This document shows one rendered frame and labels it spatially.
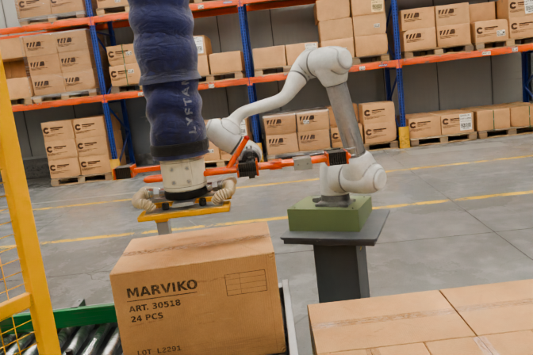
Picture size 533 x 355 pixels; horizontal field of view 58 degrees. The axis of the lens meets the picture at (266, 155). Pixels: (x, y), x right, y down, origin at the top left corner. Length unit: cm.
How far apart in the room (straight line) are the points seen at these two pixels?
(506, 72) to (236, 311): 989
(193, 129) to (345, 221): 105
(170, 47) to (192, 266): 79
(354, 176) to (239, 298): 91
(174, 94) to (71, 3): 802
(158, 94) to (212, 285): 72
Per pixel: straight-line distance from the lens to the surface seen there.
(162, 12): 180
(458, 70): 1090
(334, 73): 229
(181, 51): 180
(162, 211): 184
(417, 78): 1065
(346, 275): 268
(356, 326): 211
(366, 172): 241
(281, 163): 187
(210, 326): 191
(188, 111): 181
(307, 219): 258
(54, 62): 983
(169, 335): 194
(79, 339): 242
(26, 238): 165
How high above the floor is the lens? 158
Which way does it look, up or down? 9 degrees down
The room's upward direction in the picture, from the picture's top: 7 degrees counter-clockwise
